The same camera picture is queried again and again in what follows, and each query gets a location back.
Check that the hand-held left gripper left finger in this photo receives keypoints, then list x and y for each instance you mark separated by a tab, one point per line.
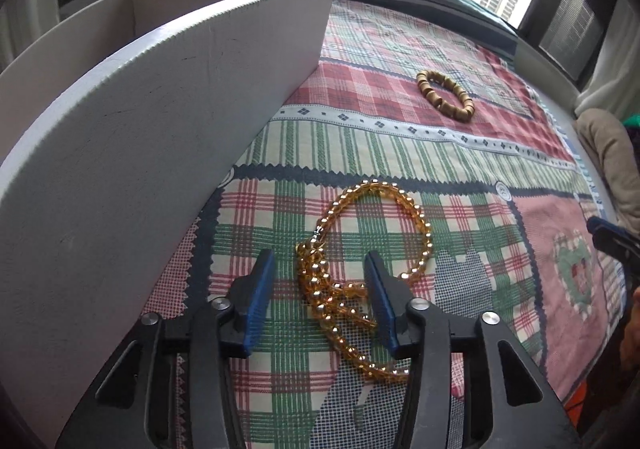
257	299

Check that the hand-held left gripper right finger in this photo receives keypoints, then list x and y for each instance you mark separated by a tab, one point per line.
382	299

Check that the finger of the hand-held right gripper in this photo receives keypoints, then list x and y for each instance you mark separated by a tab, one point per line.
615	239

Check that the white cardboard box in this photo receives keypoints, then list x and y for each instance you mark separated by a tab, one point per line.
150	154

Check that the beige cushion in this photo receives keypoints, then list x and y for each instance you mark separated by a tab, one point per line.
610	154

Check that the green cloth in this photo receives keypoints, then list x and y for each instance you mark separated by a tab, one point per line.
632	120

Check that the plaid patchwork blanket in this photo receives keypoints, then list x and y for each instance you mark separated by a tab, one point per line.
450	169

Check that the white curtain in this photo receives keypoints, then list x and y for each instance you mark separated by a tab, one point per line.
615	69
25	19

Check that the window louvre panel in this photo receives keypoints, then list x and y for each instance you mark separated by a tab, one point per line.
570	29

